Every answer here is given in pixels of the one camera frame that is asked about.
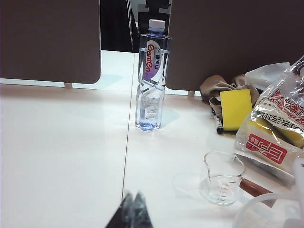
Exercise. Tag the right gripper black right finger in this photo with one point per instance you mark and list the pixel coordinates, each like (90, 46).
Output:
(142, 213)

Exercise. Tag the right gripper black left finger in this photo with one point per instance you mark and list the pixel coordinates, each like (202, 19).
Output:
(123, 213)

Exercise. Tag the clear plastic water bottle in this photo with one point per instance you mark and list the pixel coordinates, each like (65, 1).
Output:
(152, 71)

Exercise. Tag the black marker pen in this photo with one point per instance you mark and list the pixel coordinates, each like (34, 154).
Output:
(218, 126)

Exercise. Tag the clear plastic container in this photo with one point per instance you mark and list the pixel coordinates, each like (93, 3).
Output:
(280, 213)

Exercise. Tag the loose yellow scouring sponge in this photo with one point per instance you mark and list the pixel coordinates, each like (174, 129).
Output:
(235, 109)

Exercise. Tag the crumpled brown cloth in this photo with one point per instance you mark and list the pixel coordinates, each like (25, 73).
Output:
(211, 86)

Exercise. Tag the packaged yellow scouring sponge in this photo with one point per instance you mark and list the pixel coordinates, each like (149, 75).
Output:
(289, 137)
(259, 127)

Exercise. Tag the printed plastic sponge package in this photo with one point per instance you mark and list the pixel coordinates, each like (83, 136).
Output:
(273, 107)

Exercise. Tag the white plastic bag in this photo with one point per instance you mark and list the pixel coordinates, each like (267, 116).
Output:
(266, 76)

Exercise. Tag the brown desk partition panel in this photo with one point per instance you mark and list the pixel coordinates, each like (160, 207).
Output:
(47, 35)
(225, 35)

